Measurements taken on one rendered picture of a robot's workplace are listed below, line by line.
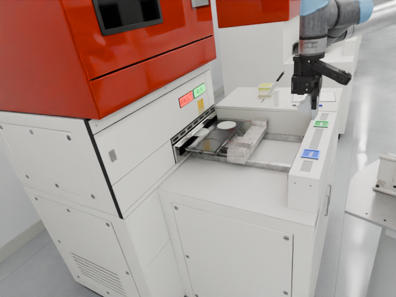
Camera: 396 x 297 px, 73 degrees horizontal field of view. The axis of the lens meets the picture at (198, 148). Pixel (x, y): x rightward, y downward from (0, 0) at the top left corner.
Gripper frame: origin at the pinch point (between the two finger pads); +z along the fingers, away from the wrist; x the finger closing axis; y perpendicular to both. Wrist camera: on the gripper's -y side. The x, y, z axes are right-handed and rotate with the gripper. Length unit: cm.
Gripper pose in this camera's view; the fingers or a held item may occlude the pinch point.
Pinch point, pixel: (315, 116)
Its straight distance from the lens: 96.6
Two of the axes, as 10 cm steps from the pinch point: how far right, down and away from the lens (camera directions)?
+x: -4.8, 4.7, -7.4
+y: -8.7, -1.2, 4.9
